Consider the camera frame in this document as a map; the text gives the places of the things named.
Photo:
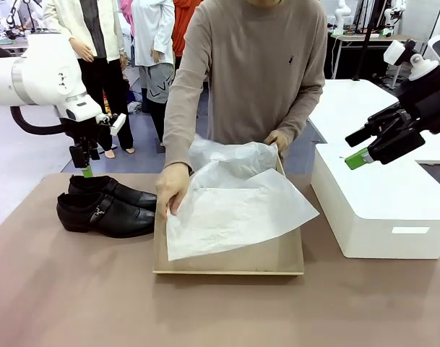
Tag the black tripod pole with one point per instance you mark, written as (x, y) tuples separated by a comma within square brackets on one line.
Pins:
[(366, 47)]

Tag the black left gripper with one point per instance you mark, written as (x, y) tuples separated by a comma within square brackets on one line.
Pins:
[(80, 130)]

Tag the white table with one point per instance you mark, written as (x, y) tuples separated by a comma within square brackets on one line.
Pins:
[(349, 108)]

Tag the person's left forearm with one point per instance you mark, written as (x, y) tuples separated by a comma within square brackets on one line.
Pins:
[(302, 112)]

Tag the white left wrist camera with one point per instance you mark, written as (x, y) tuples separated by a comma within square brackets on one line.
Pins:
[(118, 123)]

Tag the cardboard shoe box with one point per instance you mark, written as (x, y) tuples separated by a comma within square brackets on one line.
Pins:
[(241, 262)]

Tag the person's right forearm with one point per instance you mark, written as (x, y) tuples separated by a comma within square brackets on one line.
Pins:
[(180, 137)]

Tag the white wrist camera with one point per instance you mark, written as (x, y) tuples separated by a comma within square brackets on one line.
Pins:
[(394, 53), (118, 123)]

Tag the person's right hand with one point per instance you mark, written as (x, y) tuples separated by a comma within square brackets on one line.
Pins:
[(172, 184)]

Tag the white round wrist knob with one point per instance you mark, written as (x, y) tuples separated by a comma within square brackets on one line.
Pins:
[(423, 68)]

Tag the background work table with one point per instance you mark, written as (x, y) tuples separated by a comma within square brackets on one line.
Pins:
[(378, 37)]

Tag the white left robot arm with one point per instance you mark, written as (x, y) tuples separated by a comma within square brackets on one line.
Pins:
[(42, 72)]

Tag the person in beige sweater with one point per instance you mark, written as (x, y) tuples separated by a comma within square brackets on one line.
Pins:
[(255, 72)]

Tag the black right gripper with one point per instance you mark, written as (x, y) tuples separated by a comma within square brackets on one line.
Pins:
[(432, 101)]

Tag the black leather buckle shoe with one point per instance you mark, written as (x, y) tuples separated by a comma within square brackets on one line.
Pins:
[(133, 193), (115, 217)]

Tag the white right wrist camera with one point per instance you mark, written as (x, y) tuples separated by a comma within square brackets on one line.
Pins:
[(394, 53)]

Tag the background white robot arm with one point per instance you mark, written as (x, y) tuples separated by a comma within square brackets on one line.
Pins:
[(340, 18), (391, 18)]

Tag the person's left hand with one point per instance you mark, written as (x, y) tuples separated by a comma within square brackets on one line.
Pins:
[(279, 139)]

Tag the white box lid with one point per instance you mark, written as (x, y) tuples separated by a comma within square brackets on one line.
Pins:
[(378, 202)]

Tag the white tissue paper sheet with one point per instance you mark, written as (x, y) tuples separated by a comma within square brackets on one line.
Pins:
[(234, 217)]

